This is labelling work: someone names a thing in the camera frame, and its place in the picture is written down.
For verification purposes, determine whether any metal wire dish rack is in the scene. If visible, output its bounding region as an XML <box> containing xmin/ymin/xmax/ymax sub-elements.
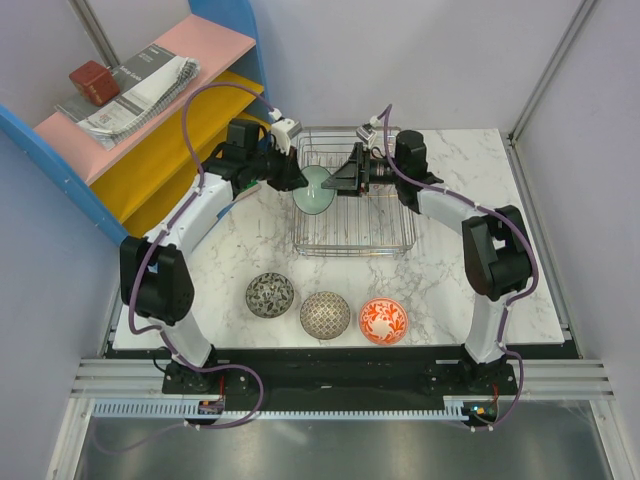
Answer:
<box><xmin>292</xmin><ymin>127</ymin><xmax>417</xmax><ymax>257</ymax></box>

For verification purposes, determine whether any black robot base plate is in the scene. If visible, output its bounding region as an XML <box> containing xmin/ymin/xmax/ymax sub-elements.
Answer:
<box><xmin>162</xmin><ymin>346</ymin><xmax>517</xmax><ymax>409</ymax></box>

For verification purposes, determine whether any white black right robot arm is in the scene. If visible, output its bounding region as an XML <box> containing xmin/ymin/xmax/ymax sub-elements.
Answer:
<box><xmin>322</xmin><ymin>124</ymin><xmax>539</xmax><ymax>394</ymax></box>

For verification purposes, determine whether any orange white floral bowl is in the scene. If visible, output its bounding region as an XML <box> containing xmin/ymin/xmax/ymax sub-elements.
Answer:
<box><xmin>358</xmin><ymin>297</ymin><xmax>410</xmax><ymax>346</ymax></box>

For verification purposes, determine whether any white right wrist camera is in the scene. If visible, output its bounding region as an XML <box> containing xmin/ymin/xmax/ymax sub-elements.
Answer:
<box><xmin>355</xmin><ymin>116</ymin><xmax>382</xmax><ymax>149</ymax></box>

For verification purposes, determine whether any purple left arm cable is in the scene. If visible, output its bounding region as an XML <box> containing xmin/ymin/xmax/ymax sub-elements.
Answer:
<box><xmin>89</xmin><ymin>83</ymin><xmax>281</xmax><ymax>454</ymax></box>

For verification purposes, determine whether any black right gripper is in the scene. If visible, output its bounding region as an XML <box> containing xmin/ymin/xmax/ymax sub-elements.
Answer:
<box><xmin>321</xmin><ymin>144</ymin><xmax>404</xmax><ymax>199</ymax></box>

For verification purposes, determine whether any white slotted cable duct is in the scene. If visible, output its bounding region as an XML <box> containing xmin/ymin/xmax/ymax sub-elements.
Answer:
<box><xmin>93</xmin><ymin>398</ymin><xmax>488</xmax><ymax>421</ymax></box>

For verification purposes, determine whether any red brown cube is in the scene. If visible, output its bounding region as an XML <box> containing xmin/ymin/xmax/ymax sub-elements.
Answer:
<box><xmin>68</xmin><ymin>60</ymin><xmax>120</xmax><ymax>106</ymax></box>

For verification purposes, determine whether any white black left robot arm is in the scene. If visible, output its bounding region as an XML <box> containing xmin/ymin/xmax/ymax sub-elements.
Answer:
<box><xmin>120</xmin><ymin>118</ymin><xmax>308</xmax><ymax>393</ymax></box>

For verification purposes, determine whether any blue pink yellow shelf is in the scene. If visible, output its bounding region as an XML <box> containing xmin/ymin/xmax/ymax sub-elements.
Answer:
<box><xmin>1</xmin><ymin>1</ymin><xmax>269</xmax><ymax>245</ymax></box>

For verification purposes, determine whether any gold lattice pattern bowl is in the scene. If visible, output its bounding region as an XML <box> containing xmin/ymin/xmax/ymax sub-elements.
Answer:
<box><xmin>300</xmin><ymin>291</ymin><xmax>351</xmax><ymax>340</ymax></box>

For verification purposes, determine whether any black white floral bowl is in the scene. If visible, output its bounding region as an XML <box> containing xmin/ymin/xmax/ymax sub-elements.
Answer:
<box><xmin>245</xmin><ymin>272</ymin><xmax>295</xmax><ymax>319</ymax></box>

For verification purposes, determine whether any aluminium frame rail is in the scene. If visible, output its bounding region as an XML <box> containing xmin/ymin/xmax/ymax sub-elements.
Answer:
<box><xmin>506</xmin><ymin>0</ymin><xmax>600</xmax><ymax>148</ymax></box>

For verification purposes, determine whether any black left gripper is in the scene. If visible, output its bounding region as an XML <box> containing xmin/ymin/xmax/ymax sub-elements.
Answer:
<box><xmin>247</xmin><ymin>141</ymin><xmax>309</xmax><ymax>193</ymax></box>

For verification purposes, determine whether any pale green ceramic bowl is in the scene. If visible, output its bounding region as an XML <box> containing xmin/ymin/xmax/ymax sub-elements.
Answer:
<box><xmin>293</xmin><ymin>165</ymin><xmax>336</xmax><ymax>215</ymax></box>

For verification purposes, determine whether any spiral bound setup guide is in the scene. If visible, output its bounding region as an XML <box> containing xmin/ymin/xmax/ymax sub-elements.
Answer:
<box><xmin>56</xmin><ymin>44</ymin><xmax>201</xmax><ymax>150</ymax></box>

